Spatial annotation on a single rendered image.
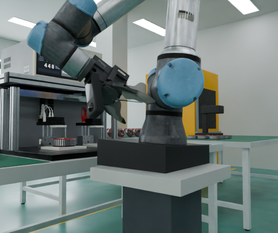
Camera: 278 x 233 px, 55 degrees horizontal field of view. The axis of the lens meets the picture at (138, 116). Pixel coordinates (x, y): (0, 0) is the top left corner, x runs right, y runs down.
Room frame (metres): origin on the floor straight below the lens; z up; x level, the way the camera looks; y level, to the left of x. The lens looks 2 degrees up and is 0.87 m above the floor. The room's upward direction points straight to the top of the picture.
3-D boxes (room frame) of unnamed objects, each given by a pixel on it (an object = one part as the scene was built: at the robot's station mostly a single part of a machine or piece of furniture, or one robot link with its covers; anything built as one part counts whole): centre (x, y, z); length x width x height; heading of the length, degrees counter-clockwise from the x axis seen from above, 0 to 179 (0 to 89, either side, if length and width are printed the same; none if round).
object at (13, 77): (1.57, 0.52, 1.09); 0.68 x 0.44 x 0.05; 140
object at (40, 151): (1.37, 0.29, 0.76); 0.64 x 0.47 x 0.02; 140
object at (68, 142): (1.27, 0.35, 0.80); 0.11 x 0.11 x 0.04
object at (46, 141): (1.37, 0.46, 0.80); 0.08 x 0.05 x 0.06; 140
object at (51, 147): (1.27, 0.35, 0.78); 0.15 x 0.15 x 0.01; 50
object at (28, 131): (1.53, 0.47, 0.92); 0.66 x 0.01 x 0.30; 140
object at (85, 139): (1.55, 0.31, 0.80); 0.08 x 0.05 x 0.06; 140
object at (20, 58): (1.58, 0.51, 1.22); 0.44 x 0.39 x 0.20; 140
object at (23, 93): (1.43, 0.35, 1.03); 0.62 x 0.01 x 0.03; 140
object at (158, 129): (0.85, -0.08, 0.87); 0.15 x 0.15 x 0.10
